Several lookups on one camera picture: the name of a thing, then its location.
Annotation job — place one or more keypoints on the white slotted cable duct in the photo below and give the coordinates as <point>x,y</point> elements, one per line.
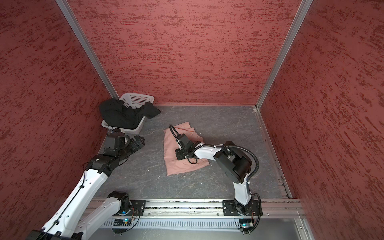
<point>182,224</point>

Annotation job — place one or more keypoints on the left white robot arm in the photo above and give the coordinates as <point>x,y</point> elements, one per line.
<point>67,223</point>

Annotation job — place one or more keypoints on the circuit board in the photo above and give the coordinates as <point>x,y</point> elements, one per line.
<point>246,225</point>
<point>124,223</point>

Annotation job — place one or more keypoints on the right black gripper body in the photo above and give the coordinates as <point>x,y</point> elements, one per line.
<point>182,154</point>

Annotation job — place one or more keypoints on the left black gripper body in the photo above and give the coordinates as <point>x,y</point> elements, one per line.
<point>132,147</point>

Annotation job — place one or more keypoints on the right aluminium corner post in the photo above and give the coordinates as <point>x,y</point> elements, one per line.
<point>290,37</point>

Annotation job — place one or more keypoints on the white plastic laundry basket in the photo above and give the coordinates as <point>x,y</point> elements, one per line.
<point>135,101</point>

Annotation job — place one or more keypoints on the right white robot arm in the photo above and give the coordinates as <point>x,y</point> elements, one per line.
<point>238,163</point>

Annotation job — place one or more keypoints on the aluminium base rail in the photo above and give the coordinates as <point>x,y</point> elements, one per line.
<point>211,208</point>

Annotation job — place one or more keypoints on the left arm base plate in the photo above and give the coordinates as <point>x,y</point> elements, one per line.
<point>132,207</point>

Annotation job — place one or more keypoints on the black shorts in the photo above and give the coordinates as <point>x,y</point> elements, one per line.
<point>116,114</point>

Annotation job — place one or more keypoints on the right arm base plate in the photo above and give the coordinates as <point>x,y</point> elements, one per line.
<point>234,208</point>

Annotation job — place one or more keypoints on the left circuit board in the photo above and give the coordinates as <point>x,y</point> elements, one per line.
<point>124,223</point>

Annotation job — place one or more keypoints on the left aluminium corner post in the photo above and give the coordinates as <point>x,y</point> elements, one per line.
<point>79,33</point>

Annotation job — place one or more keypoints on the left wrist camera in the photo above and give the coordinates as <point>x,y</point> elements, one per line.
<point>114,143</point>

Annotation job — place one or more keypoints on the right circuit board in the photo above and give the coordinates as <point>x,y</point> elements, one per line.
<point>246,225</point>

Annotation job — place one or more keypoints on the aluminium corner post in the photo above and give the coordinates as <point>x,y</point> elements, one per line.
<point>79,33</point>
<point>290,37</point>

